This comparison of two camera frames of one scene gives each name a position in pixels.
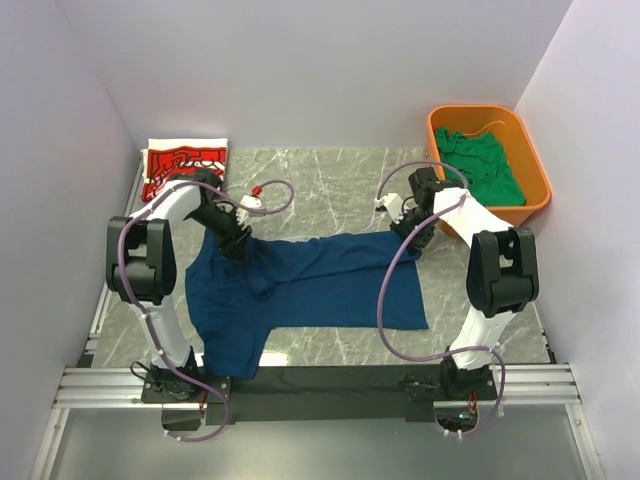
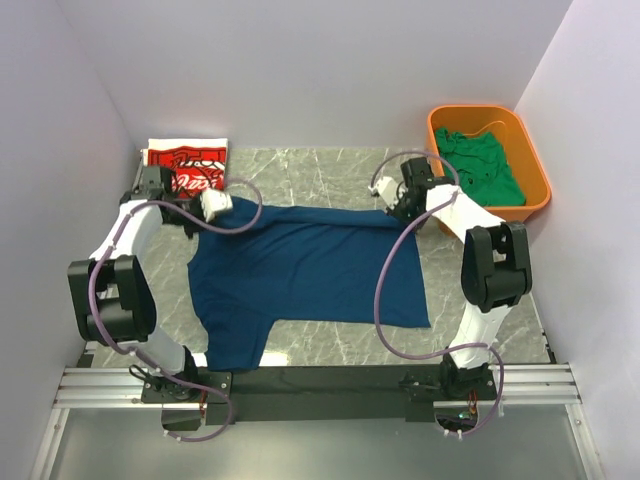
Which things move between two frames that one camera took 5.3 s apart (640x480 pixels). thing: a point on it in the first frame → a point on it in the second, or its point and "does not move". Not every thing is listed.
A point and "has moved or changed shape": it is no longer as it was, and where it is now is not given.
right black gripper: x=418 y=244 → x=395 y=212
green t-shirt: x=490 y=179 does not move
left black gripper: x=230 y=243 → x=196 y=200
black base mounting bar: x=321 y=393 does not move
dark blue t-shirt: x=284 y=284 has moved or changed shape
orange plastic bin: x=507 y=125 does not move
